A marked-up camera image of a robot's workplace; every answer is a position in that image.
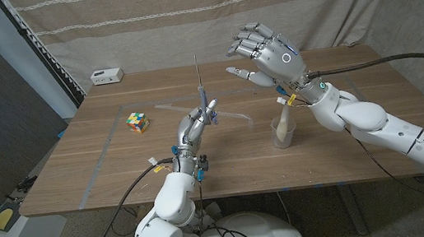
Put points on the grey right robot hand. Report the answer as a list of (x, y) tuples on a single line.
[(283, 63)]

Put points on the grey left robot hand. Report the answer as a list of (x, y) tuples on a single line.
[(186, 139)]

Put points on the orange and grey scissors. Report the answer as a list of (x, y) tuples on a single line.
[(202, 95)]

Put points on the clear tape strip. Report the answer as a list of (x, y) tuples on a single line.
[(236, 114)]

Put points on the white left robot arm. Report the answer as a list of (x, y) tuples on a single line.
[(168, 224)]

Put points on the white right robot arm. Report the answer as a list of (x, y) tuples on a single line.
[(378, 120)]

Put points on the Rubik's cube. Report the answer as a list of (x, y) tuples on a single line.
[(138, 122)]

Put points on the cream curved stick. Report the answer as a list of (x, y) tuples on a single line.
[(283, 127)]

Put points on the crumpled white paper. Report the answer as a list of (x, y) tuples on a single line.
[(210, 210)]

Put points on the clear plastic cup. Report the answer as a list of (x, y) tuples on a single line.
[(284, 143)]

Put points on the beige striped curtain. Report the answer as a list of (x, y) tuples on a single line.
[(203, 24)]

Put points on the white power strip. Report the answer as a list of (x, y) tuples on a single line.
[(106, 76)]

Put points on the small blue floor scrap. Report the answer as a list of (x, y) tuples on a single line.
[(61, 134)]

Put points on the black zigzag edge strip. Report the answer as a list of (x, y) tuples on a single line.
[(49, 58)]

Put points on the grey metal table leg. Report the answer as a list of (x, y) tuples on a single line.
[(351, 211)]

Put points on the black floor clutter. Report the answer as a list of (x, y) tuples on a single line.
[(26, 184)]

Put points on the yellow and black foot pedal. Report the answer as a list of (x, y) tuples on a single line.
[(3, 218)]

